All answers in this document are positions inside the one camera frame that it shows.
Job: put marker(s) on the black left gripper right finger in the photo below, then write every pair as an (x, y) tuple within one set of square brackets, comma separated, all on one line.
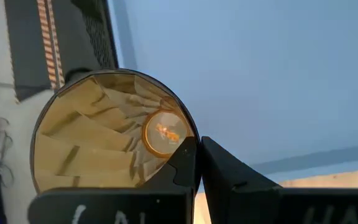
[(235, 193)]

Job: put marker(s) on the black panel with orange strip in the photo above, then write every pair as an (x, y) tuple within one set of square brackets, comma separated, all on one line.
[(26, 46)]

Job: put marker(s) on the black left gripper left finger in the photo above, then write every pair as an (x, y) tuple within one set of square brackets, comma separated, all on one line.
[(110, 205)]

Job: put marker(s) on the amber faceted plastic cup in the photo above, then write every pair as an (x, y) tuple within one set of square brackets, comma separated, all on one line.
[(89, 133)]

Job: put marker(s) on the blue tray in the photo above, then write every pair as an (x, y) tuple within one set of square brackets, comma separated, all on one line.
[(259, 77)]

